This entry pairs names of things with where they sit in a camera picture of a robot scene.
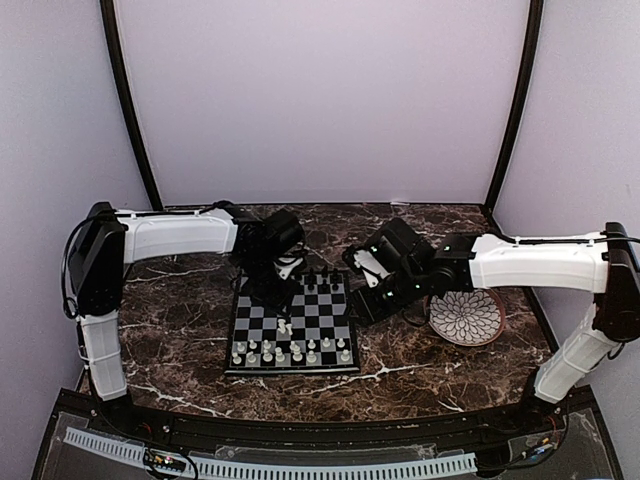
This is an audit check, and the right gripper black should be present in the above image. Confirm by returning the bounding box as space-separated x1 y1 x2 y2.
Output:
343 265 428 328

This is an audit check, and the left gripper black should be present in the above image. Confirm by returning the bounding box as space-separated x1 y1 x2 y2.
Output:
238 251 299 317

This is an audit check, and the black grey chessboard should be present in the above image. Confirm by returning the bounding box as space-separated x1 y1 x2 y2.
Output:
224 270 360 376

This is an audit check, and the white king piece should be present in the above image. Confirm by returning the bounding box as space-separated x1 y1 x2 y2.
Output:
275 347 285 363

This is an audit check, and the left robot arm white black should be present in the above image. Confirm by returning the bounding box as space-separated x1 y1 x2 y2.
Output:
60 201 307 436

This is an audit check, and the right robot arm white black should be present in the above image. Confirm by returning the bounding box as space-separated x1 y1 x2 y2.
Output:
342 218 639 434

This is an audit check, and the white lying knight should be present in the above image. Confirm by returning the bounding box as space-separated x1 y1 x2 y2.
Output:
277 319 293 336

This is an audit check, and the patterned ceramic plate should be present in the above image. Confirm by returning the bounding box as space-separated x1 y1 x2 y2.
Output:
423 289 506 347

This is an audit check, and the black front table rail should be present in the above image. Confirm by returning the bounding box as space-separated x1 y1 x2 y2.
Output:
96 395 549 450

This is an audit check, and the white slotted cable duct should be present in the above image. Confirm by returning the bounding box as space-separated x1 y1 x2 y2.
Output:
63 427 478 479

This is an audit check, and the left black frame post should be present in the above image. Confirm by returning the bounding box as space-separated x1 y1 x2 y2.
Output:
99 0 164 211

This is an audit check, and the black frame post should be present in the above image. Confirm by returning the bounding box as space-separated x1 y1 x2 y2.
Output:
483 0 544 216
99 0 164 211

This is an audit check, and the right black frame post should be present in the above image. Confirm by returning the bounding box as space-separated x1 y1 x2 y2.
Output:
483 0 544 216

